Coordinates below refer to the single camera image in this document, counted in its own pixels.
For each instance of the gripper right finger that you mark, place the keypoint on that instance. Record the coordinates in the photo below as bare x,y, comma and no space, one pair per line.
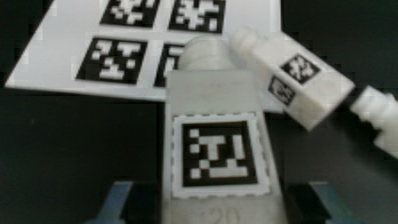
339,211

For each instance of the white table leg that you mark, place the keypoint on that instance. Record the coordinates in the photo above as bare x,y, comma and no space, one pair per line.
221,187
301,80
376,108

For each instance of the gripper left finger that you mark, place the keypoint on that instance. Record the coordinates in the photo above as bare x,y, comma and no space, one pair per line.
109,214

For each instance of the white AprilTag marker sheet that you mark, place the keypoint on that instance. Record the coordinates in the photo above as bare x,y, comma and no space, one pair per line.
109,41

